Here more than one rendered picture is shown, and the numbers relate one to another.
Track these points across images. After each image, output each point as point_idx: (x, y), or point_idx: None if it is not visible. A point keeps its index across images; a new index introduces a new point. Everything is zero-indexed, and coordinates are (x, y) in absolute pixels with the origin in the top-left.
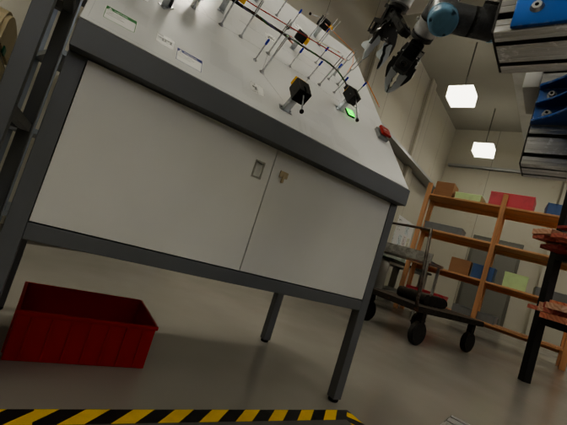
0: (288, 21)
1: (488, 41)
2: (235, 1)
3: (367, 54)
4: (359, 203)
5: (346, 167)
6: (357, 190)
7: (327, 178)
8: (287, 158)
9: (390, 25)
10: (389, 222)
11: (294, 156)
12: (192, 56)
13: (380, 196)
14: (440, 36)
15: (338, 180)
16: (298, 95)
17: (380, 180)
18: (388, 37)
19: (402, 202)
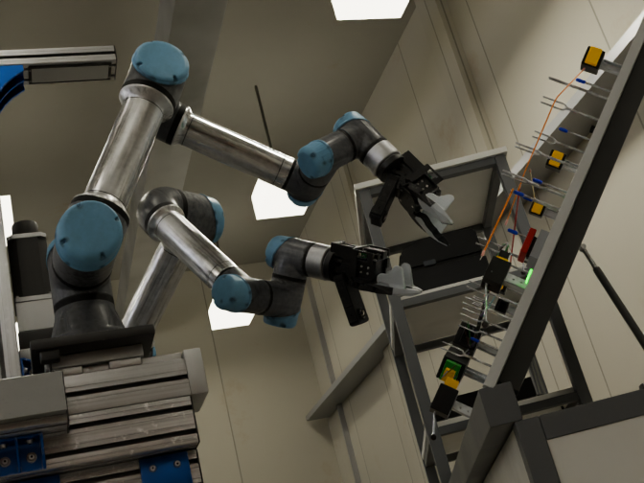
0: (472, 283)
1: (244, 310)
2: (477, 321)
3: (437, 241)
4: (512, 474)
5: (470, 445)
6: (503, 454)
7: (496, 469)
8: (489, 480)
9: (401, 199)
10: (527, 470)
11: (488, 471)
12: None
13: (501, 436)
14: (287, 327)
15: (497, 459)
16: (438, 414)
17: (473, 420)
18: (411, 205)
19: (487, 427)
